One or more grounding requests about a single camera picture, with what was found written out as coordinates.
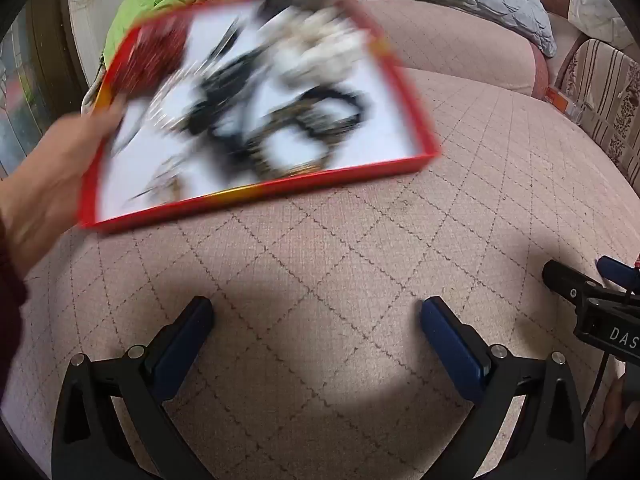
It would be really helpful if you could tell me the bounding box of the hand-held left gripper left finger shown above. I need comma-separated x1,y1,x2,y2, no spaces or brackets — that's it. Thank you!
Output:
50,296,216,480

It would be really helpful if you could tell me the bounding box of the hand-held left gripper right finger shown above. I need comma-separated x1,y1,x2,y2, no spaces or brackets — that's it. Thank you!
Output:
420,296,588,480

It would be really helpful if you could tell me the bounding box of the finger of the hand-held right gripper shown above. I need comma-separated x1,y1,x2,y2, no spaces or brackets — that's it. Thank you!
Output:
542,259,604,307
597,255,640,294

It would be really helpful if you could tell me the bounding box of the leopard print scrunchie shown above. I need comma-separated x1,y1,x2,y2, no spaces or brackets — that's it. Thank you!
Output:
245,105,351,178

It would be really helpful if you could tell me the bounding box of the red tray with white base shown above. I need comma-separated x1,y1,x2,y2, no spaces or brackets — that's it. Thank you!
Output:
80,0,443,233

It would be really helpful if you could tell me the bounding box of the another person's forearm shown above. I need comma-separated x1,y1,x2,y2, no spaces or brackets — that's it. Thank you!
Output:
0,210,30,393

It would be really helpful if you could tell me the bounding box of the person's right hand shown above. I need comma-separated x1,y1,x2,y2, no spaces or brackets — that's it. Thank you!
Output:
590,376,640,467

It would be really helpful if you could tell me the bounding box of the striped cushion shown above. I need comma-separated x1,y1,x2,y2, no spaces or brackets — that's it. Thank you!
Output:
554,37,640,188

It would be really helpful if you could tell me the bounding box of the small orange bottle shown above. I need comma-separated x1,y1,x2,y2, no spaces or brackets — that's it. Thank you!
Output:
546,87,583,123

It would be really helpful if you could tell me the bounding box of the grey black organza scrunchie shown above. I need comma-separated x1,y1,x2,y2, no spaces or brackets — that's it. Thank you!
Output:
187,50,281,136

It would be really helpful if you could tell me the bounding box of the pink bolster cushion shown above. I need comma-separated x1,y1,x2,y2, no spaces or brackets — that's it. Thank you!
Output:
340,0,551,100

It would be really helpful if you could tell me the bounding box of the person in white sleeve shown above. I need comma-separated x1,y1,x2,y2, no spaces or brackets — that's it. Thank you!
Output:
539,0,636,48

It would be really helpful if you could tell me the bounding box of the beige cloth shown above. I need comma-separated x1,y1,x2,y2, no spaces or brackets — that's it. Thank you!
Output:
80,55,108,111

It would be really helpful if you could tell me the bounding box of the wooden door with leaded glass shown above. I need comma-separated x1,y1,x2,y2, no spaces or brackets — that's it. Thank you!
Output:
0,0,96,181

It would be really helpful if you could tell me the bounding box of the red polka dot scrunchie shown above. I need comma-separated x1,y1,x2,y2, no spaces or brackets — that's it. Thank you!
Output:
127,17,193,96

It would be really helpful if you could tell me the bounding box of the white cherry print scrunchie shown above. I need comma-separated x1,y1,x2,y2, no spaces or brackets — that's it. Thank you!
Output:
277,7,373,86

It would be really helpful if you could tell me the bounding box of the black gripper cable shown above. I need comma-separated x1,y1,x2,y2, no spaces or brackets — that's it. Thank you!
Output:
581,350,610,423

